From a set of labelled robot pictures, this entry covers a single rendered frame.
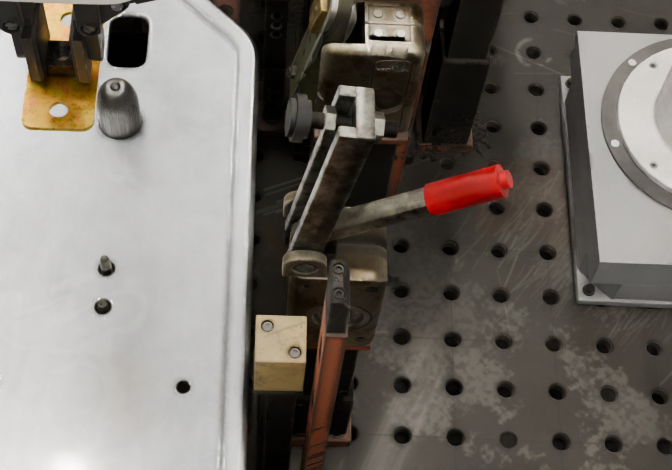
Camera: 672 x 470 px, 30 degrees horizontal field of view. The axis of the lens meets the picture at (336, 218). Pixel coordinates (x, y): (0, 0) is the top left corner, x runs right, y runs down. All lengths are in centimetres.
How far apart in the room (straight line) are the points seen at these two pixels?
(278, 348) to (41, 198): 23
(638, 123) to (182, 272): 54
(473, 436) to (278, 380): 39
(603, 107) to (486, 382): 30
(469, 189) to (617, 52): 56
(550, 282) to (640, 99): 20
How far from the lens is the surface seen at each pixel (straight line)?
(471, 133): 133
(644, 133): 127
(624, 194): 124
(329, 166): 74
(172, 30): 103
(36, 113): 69
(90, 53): 68
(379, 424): 119
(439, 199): 80
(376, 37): 94
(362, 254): 87
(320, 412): 84
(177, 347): 89
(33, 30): 67
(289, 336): 82
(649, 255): 121
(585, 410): 123
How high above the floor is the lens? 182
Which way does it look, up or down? 61 degrees down
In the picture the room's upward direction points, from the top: 8 degrees clockwise
